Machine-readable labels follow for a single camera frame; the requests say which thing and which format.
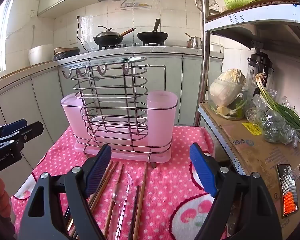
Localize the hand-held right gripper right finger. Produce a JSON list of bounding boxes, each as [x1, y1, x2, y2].
[[189, 142, 283, 240]]

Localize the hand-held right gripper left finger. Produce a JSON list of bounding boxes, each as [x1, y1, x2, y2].
[[17, 144, 112, 240]]

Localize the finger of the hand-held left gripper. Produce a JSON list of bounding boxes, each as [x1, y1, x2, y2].
[[0, 121, 44, 153], [0, 119, 28, 138]]

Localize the brown wooden chopstick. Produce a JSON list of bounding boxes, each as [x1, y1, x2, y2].
[[87, 161, 114, 204], [89, 161, 119, 207]]

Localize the light wooden chopstick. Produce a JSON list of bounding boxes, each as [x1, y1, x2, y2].
[[134, 163, 148, 240], [104, 164, 124, 239]]

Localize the clear plastic spoon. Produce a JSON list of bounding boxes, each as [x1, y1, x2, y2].
[[111, 174, 135, 240]]

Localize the dark wooden chopstick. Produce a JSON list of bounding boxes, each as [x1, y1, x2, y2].
[[128, 185, 140, 240]]

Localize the wire dish rack pink cups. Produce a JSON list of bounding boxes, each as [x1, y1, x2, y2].
[[60, 57, 178, 168]]

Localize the person's left hand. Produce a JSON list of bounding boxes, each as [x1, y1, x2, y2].
[[0, 177, 13, 222]]

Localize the pink polka-dot blanket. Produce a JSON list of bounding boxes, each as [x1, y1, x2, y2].
[[10, 126, 230, 240]]

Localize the kitchen counter with cabinets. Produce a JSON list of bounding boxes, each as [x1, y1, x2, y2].
[[0, 45, 223, 195]]

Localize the white rice cooker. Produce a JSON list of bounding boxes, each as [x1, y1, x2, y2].
[[28, 44, 54, 66]]

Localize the plastic bag of greens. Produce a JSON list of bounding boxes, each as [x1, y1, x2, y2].
[[245, 89, 299, 148]]

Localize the napa cabbage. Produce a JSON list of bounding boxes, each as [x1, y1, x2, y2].
[[209, 68, 247, 107]]

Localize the clear plastic container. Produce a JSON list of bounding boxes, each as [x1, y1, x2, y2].
[[207, 70, 258, 120]]

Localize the window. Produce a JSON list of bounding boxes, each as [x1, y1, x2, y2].
[[0, 0, 15, 78]]

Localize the green onions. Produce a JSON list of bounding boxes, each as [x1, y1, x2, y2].
[[255, 73, 300, 143]]

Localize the metal shelf rack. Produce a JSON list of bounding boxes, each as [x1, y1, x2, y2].
[[194, 0, 300, 240]]

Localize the black wok with lid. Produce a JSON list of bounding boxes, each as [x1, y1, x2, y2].
[[93, 25, 136, 47]]

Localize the black blender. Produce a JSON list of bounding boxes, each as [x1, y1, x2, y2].
[[247, 40, 274, 85]]

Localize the metal kettle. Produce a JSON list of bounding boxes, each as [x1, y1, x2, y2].
[[186, 35, 203, 49]]

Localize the gas stove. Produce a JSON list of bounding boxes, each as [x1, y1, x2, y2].
[[98, 42, 165, 50]]

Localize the black frying pan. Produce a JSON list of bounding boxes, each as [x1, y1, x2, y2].
[[137, 19, 169, 43]]

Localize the metal skimmer ladle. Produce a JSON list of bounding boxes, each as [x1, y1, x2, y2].
[[195, 0, 220, 13]]

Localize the metal grater orange handle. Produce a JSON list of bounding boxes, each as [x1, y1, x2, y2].
[[276, 164, 299, 218]]

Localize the black power cable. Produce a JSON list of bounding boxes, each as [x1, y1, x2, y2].
[[76, 16, 87, 49]]

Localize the glass wall shelf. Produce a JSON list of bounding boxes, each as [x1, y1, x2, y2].
[[115, 1, 153, 11]]

